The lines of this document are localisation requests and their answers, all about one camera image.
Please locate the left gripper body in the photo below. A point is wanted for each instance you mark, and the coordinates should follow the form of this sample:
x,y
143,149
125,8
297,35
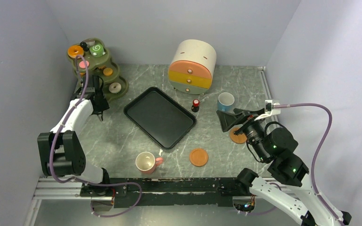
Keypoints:
x,y
103,104

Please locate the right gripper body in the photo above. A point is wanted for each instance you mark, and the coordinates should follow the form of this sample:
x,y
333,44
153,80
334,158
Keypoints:
x,y
254,133

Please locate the tan round biscuit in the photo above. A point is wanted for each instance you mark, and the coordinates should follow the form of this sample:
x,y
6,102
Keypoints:
x,y
108,71

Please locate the white glazed donut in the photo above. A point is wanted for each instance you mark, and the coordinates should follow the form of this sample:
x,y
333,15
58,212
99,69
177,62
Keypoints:
x,y
115,87

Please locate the pink round cookie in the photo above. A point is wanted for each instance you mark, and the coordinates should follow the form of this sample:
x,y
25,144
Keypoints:
x,y
85,64

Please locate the green swirl roll cake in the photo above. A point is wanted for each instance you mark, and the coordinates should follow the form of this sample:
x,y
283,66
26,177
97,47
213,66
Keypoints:
x,y
97,50

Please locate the orange glazed donut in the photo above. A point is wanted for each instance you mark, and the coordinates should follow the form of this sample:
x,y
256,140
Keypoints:
x,y
75,50

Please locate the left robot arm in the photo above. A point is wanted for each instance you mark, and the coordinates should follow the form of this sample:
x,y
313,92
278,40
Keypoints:
x,y
60,150

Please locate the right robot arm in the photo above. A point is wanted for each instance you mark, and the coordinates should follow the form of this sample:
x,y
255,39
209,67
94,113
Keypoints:
x,y
309,207

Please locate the blue mug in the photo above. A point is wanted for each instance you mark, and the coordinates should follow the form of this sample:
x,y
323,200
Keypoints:
x,y
225,102

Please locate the orange round coaster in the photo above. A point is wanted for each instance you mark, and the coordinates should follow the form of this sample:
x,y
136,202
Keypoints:
x,y
198,157
238,139

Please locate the green three-tier serving stand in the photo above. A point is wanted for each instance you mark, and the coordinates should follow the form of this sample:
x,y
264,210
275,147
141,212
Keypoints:
x,y
99,62

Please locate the red and black stamp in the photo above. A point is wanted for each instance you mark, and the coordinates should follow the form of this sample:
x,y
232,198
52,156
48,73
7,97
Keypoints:
x,y
195,105

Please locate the round three-drawer mini cabinet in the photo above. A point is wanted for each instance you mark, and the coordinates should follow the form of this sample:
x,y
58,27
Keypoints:
x,y
192,68

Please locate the black rectangular baking tray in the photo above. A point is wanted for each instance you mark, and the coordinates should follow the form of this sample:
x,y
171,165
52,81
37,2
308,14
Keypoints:
x,y
160,117

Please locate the pink mug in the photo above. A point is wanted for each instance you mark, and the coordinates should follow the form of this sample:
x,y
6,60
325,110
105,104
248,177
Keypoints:
x,y
146,162

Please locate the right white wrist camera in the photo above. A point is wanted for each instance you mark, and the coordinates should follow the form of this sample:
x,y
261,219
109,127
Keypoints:
x,y
269,109

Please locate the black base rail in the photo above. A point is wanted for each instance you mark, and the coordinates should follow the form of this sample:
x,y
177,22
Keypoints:
x,y
172,191

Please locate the aluminium frame rail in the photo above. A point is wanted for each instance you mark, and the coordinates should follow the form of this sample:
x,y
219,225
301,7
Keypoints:
x,y
49,189

